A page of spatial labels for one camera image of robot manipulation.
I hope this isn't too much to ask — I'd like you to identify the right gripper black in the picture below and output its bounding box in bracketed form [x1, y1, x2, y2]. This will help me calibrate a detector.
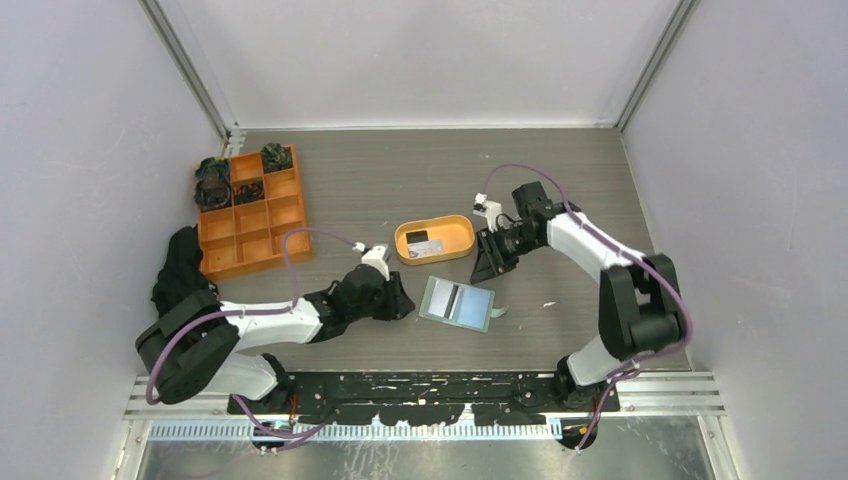
[470, 225, 542, 286]

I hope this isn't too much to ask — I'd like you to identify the green card holder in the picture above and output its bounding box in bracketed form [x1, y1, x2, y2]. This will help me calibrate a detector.
[418, 276, 509, 333]

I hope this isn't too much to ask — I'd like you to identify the white grey card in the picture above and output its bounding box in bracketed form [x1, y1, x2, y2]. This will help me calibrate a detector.
[407, 240, 444, 260]

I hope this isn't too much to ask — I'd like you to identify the orange oval tray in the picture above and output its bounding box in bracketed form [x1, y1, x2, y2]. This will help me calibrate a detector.
[394, 214, 475, 266]

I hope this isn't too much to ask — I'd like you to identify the white magnetic stripe card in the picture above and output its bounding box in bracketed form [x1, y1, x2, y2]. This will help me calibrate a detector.
[425, 279, 464, 321]

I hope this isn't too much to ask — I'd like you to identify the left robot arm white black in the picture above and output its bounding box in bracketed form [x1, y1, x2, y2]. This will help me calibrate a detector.
[135, 264, 416, 413]

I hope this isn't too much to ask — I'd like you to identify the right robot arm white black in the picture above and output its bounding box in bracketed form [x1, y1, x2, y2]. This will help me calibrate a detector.
[470, 182, 688, 411]

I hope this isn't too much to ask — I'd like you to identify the small black card in tray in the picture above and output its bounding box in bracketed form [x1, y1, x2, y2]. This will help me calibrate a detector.
[405, 230, 429, 244]

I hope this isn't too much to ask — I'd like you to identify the orange compartment organizer box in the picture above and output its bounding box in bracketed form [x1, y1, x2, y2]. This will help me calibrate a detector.
[197, 144, 312, 281]

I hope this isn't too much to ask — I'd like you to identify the dark item middle compartment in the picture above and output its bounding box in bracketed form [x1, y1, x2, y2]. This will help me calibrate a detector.
[233, 179, 264, 205]

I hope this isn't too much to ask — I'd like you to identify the dark rolled item top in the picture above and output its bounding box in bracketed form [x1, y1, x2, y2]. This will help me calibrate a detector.
[260, 142, 293, 174]

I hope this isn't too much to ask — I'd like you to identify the dark rolled item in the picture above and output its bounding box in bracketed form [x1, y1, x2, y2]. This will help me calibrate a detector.
[194, 179, 232, 213]
[194, 157, 231, 183]
[260, 142, 293, 174]

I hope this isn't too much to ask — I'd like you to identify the black cloth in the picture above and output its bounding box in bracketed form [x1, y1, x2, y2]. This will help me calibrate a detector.
[151, 226, 218, 318]

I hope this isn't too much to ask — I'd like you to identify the dark rolled item left lower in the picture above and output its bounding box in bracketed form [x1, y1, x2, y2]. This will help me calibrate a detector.
[194, 179, 232, 213]

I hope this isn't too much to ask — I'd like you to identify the dark rolled item left upper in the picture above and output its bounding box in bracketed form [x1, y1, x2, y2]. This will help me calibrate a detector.
[194, 157, 231, 183]

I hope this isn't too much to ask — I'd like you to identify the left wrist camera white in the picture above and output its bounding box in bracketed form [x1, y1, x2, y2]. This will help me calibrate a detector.
[352, 242, 391, 281]

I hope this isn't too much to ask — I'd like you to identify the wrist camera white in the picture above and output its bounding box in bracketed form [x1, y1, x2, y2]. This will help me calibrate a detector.
[472, 193, 503, 232]
[352, 242, 391, 281]

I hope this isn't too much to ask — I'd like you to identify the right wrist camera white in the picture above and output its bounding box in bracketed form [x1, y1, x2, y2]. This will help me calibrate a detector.
[472, 193, 503, 232]

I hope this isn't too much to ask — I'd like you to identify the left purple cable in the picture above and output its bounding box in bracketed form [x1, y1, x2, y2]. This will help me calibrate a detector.
[145, 228, 362, 453]

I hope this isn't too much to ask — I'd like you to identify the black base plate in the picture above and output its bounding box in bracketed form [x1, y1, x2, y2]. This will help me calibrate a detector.
[247, 371, 620, 427]

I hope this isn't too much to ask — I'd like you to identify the aluminium frame rail left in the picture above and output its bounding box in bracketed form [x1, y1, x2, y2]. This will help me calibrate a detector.
[139, 0, 240, 142]

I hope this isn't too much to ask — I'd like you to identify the aluminium frame rail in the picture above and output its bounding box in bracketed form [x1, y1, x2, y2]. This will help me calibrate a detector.
[139, 0, 240, 142]
[615, 0, 701, 134]

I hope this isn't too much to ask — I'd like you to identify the white slotted cable duct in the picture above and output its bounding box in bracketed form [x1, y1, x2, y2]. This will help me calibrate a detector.
[148, 418, 563, 442]

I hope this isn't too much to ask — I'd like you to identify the aluminium frame rail right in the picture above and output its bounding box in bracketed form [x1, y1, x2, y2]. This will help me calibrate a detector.
[615, 0, 701, 134]

